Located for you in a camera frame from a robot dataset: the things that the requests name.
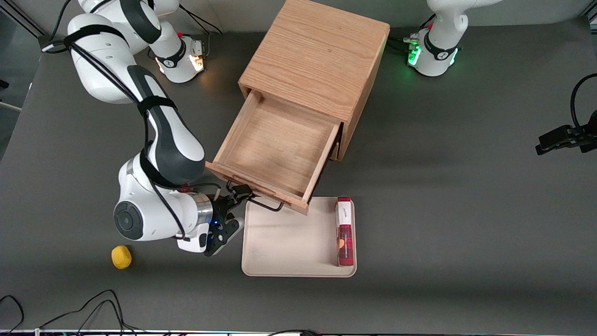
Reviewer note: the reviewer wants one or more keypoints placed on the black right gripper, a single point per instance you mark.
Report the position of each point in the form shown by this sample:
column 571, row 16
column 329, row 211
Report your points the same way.
column 220, row 207

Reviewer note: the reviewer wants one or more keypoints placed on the red and white cookie box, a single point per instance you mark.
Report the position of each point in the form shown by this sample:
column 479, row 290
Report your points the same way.
column 345, row 242

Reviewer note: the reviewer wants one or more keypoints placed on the beige plastic tray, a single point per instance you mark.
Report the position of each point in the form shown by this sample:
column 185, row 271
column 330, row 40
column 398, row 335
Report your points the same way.
column 289, row 247

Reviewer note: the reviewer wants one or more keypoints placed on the white bar at table edge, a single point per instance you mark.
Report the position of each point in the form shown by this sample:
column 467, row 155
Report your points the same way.
column 11, row 108

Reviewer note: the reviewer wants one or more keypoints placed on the wooden drawer cabinet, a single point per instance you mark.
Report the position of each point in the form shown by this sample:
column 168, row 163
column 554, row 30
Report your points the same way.
column 317, row 51

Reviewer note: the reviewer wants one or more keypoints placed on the yellow lemon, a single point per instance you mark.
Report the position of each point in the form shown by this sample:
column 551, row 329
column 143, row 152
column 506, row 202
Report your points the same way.
column 121, row 257

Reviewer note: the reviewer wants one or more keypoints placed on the left arm base connector plugs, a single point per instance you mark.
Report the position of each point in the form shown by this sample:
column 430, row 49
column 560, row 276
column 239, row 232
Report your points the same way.
column 403, row 43

